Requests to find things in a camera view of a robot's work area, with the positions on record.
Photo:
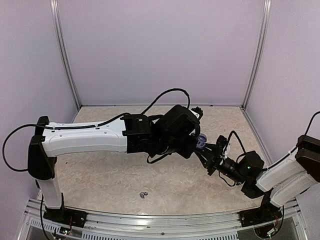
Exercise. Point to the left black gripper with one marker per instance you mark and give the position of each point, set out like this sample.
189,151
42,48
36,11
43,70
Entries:
187,153

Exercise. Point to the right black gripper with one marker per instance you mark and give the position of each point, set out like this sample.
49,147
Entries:
213,161

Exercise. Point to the blue-grey earbud charging case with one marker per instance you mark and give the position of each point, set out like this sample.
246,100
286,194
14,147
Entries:
201,141

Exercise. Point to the purple earbud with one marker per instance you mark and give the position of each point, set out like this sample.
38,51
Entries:
143,194

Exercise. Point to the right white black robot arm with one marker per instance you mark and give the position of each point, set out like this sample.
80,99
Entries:
295,173

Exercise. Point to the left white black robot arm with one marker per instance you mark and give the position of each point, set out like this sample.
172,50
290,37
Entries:
158,136

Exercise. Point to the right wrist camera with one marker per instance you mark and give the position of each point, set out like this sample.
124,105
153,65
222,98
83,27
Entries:
226,151

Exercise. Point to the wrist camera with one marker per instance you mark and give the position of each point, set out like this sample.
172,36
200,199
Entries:
226,151
198,112

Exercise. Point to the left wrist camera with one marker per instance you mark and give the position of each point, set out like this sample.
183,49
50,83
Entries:
198,112

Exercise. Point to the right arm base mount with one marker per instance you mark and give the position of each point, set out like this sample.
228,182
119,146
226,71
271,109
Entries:
265,213

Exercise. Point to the front aluminium rail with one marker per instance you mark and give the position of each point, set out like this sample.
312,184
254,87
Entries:
99,225

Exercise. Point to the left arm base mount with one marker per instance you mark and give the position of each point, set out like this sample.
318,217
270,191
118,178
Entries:
66,216

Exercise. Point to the right aluminium frame post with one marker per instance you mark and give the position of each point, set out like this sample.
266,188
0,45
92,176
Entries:
258,53

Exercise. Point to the aluminium frame post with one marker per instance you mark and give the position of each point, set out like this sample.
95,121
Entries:
54,5
258,53

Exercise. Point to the left aluminium frame post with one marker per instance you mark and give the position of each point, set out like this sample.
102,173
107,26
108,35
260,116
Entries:
54,5

